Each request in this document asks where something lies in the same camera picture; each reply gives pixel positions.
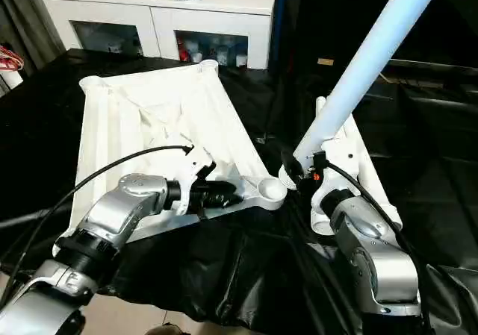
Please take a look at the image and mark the white plastic table top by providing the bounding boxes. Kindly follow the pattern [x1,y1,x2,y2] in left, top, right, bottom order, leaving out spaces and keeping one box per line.
[52,59,289,256]

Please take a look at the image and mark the white plastic table leg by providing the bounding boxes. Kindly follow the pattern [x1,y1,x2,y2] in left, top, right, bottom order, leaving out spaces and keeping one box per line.
[345,122,393,224]
[278,0,448,192]
[310,96,335,236]
[350,118,403,234]

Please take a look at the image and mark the grey robot foot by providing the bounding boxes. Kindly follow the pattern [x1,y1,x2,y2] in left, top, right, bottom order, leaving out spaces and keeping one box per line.
[144,323,190,335]

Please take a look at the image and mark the black cabinet with gold label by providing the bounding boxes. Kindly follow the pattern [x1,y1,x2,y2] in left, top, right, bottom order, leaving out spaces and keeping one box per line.
[268,0,478,90]

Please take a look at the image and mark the black flat bar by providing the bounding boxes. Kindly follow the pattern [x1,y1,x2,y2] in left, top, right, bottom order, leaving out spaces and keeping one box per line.
[388,59,478,71]

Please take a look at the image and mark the black shiny mat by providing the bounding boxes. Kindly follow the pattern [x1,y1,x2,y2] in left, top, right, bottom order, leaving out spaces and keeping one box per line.
[0,47,478,335]

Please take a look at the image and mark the white cabinet with glass doors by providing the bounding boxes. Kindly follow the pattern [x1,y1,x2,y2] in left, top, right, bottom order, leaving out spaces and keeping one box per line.
[40,0,282,71]

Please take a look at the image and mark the red clothes hangers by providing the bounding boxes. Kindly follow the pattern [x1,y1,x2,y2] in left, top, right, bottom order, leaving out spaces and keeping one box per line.
[0,43,25,72]

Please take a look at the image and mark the grey curtain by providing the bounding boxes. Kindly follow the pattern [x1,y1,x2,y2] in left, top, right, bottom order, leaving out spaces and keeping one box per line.
[0,0,67,75]

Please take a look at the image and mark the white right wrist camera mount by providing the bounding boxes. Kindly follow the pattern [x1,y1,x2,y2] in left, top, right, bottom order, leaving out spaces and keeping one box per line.
[308,135,360,216]

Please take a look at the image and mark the white post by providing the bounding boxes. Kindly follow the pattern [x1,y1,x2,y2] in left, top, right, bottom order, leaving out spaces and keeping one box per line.
[0,69,24,90]

